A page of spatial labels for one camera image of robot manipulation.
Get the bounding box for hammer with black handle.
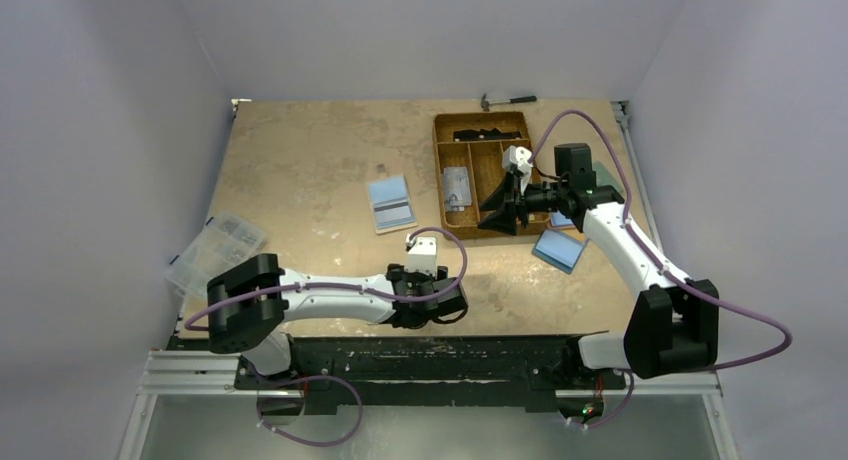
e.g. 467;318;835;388
480;94;538;112

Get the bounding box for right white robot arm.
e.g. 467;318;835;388
478;143;719;379

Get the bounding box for black object in tray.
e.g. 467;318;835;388
452;128;522;142

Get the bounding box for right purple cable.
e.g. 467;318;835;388
529;109;794;432

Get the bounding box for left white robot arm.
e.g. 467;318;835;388
206;254;468;376

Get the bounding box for blue card holder front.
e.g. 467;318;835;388
532;230;586;274

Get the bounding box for woven wicker tray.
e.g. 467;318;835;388
433;111;532;240

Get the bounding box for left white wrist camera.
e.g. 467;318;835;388
404;236;438;277

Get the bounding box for open blue pink card holder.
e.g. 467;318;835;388
548;212;576;230

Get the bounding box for clear plastic screw box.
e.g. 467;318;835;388
165;212;267;299

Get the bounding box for black front rail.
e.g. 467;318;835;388
224;335;626;418

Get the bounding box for green card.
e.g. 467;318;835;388
593;161;624;195

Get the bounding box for silver cards in tray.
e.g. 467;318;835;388
442;167;473;212

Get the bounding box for open beige card holder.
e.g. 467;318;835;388
366;164;418;235

